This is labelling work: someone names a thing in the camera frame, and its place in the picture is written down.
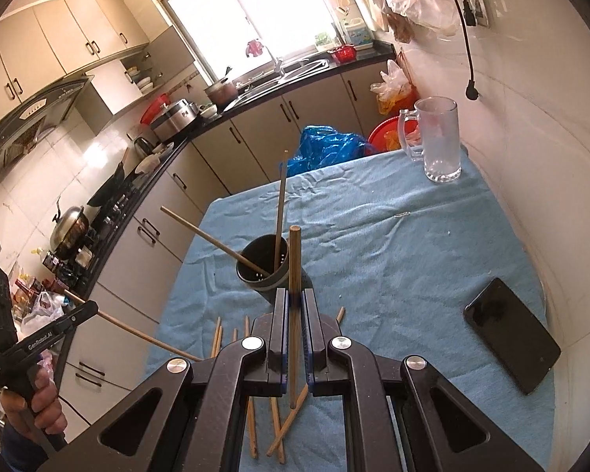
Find cluster of condiment bottles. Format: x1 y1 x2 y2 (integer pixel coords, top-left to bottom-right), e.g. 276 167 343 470
10 248 94 315

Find gas stove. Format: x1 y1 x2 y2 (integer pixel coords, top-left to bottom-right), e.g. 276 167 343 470
69 177 138 266

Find dark round utensil holder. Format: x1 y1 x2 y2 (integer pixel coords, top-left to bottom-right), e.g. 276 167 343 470
235 235 293 293

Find silver rice cooker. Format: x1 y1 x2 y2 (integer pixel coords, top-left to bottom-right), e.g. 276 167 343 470
150 98 200 141

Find person's left forearm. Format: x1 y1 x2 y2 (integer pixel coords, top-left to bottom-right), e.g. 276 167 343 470
0 420 52 472

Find red plastic basket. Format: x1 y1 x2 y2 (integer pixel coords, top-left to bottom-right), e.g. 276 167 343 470
327 44 357 64

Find blue plastic bag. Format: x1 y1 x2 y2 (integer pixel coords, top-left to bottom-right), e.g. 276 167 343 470
285 125 379 178

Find black kitchen countertop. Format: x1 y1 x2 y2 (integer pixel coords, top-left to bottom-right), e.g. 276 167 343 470
44 42 396 306

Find white bowls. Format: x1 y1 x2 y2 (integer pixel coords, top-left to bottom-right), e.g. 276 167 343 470
134 153 163 174

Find black wok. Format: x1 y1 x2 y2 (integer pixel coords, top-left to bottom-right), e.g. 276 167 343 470
86 160 129 207

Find blue tablecloth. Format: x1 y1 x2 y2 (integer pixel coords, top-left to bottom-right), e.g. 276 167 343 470
145 145 556 472

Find person's left hand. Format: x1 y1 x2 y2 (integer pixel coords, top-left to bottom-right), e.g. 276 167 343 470
0 364 67 446

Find stacked dishes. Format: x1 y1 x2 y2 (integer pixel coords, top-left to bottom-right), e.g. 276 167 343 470
125 54 158 94

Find kitchen window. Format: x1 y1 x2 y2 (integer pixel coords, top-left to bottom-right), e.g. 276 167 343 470
138 0 369 84

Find metal faucet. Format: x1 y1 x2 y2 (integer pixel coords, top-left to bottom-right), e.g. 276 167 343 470
263 42 286 77

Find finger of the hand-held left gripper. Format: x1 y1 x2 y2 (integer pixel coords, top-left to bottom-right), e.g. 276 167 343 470
49 300 99 339

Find beige upper cabinets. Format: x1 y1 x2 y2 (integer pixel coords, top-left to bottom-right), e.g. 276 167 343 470
0 0 151 133

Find white labelled container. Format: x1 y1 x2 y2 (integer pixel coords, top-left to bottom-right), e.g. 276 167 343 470
339 17 374 47

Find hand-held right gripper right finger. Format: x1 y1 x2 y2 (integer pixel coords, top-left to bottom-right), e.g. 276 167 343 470
301 288 546 472

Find clear glass mug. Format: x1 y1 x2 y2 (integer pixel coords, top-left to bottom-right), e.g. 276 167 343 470
398 97 463 185

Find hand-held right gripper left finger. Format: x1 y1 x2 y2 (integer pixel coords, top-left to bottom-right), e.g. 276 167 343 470
37 288 292 472

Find red plastic lid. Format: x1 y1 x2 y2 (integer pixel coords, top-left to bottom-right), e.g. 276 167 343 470
140 93 173 126

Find black smartphone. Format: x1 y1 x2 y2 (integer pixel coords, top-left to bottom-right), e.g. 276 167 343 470
463 277 562 396

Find beige cabinets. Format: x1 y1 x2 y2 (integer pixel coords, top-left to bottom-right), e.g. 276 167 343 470
0 0 151 133
54 56 399 453

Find brown cooking pot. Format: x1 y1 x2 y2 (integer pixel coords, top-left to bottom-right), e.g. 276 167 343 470
204 79 239 109

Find steel kettle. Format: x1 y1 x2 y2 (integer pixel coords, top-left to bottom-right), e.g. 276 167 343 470
49 205 90 260

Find steel kitchen sink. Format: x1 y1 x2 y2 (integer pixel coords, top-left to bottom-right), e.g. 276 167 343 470
236 58 331 96

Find beige lower cabinets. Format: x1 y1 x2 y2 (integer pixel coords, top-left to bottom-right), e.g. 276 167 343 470
54 56 399 453

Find black cable with plug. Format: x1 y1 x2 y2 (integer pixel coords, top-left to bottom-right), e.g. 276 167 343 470
433 0 480 103

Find wooden chopstick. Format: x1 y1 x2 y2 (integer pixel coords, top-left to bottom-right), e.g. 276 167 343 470
288 225 303 410
63 289 203 362
160 206 272 277
273 150 290 272

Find bunch of chopsticks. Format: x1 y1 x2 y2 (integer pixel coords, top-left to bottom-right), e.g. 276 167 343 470
210 306 346 467

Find range hood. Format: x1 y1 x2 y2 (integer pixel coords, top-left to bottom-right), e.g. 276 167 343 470
0 76 92 197

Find yellow white plastic bag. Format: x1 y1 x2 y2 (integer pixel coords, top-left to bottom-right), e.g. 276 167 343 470
370 59 419 115

